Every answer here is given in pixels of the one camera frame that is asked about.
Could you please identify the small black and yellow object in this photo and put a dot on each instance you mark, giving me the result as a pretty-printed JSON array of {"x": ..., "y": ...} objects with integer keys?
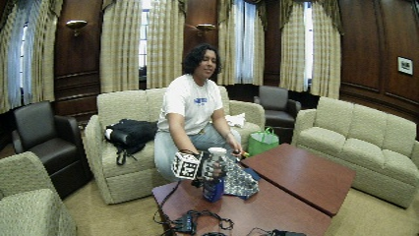
[{"x": 243, "y": 153}]

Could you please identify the blue bottle with white cap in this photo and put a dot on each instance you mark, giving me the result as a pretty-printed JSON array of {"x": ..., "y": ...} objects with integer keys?
[{"x": 213, "y": 191}]

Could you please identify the black and white patterned cloth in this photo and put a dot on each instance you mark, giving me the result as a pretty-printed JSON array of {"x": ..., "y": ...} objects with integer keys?
[{"x": 239, "y": 182}]

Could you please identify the green tote bag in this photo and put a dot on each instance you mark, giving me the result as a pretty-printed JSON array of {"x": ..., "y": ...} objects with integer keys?
[{"x": 262, "y": 141}]

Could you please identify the white marker cube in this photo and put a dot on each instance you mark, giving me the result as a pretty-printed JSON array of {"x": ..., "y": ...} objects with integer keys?
[{"x": 185, "y": 165}]

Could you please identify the white crumpled cloth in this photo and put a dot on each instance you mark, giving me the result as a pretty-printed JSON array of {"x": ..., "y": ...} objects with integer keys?
[{"x": 235, "y": 120}]

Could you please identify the small black leather armchair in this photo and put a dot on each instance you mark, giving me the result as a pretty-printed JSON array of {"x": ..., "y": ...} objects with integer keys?
[{"x": 277, "y": 105}]

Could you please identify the the person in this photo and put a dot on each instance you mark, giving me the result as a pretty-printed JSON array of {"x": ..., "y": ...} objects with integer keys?
[{"x": 191, "y": 101}]

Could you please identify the black backpack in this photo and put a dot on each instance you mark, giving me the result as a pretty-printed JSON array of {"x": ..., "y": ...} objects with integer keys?
[{"x": 133, "y": 132}]

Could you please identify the black flat device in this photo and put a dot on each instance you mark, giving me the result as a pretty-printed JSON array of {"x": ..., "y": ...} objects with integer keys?
[{"x": 286, "y": 233}]

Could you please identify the white item in backpack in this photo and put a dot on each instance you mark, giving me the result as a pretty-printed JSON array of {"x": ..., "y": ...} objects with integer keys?
[{"x": 108, "y": 133}]

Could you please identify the beige two-seat sofa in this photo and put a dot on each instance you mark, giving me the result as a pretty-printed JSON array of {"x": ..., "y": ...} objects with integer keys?
[{"x": 126, "y": 108}]

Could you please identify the beige three-seat sofa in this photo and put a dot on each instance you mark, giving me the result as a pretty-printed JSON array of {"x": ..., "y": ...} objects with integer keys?
[{"x": 362, "y": 141}]

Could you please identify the beige checked curtain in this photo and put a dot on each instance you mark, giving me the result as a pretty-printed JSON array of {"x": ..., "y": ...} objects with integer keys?
[
  {"x": 165, "y": 46},
  {"x": 120, "y": 49},
  {"x": 324, "y": 59},
  {"x": 226, "y": 49},
  {"x": 259, "y": 55},
  {"x": 45, "y": 49},
  {"x": 293, "y": 52}
]

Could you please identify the white sheer curtain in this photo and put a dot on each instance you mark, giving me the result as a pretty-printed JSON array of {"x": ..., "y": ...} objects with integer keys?
[
  {"x": 245, "y": 42},
  {"x": 15, "y": 59}
]

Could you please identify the large black leather armchair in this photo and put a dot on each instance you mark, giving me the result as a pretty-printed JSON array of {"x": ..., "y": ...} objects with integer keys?
[{"x": 48, "y": 144}]

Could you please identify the beige fabric armchair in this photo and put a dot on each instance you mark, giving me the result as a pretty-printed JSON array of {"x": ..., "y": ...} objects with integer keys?
[{"x": 31, "y": 200}]

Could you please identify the brass wall sconce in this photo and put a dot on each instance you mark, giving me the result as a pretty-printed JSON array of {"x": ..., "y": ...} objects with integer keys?
[
  {"x": 205, "y": 27},
  {"x": 76, "y": 24}
]

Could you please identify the framed wall picture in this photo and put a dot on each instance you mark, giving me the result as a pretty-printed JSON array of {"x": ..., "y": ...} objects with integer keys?
[{"x": 404, "y": 65}]

